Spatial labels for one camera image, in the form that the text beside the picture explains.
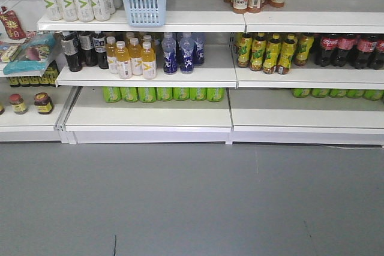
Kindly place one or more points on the white middle shelf board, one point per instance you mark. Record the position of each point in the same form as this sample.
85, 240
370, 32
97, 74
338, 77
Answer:
219, 71

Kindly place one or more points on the blue sports drink bottle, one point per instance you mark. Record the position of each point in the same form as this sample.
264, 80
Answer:
199, 39
187, 46
169, 49

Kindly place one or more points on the white bottom shelf board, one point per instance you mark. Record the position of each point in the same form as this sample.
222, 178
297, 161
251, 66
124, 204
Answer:
244, 115

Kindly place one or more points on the orange vitamin drink bottle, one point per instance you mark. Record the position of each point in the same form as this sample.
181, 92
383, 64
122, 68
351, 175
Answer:
111, 59
123, 60
149, 65
135, 51

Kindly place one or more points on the yellow lemon tea bottle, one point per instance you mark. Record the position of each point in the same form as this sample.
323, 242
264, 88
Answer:
272, 51
286, 54
257, 51
244, 50
303, 49

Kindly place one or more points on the dark tea bottle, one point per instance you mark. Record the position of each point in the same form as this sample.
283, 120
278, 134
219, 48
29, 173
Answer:
87, 46
71, 50
99, 41

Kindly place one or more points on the sauce jar red lid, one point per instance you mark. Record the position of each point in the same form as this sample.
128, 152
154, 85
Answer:
43, 103
18, 104

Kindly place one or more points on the plastic cola bottle red label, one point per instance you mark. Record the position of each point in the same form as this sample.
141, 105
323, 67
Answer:
365, 47
344, 46
376, 62
328, 43

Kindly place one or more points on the teal snack bag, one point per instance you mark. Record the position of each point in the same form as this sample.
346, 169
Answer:
34, 57

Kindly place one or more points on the red snack pouch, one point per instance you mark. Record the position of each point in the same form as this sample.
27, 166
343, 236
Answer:
12, 24

